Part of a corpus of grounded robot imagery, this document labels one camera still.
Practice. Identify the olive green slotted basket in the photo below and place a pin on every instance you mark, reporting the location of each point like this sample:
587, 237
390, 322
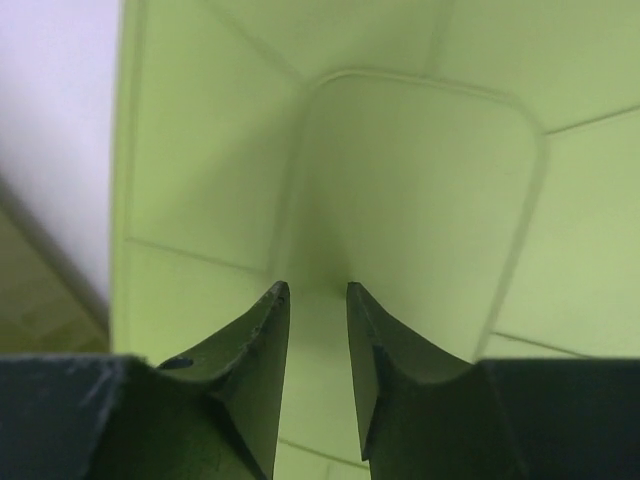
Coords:
38, 312

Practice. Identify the lime green plastic basin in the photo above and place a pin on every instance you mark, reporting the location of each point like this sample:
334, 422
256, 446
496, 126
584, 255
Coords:
475, 164

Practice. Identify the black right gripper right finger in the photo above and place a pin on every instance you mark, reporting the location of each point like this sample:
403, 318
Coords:
422, 413

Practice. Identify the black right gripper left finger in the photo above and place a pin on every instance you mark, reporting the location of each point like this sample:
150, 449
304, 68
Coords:
211, 412

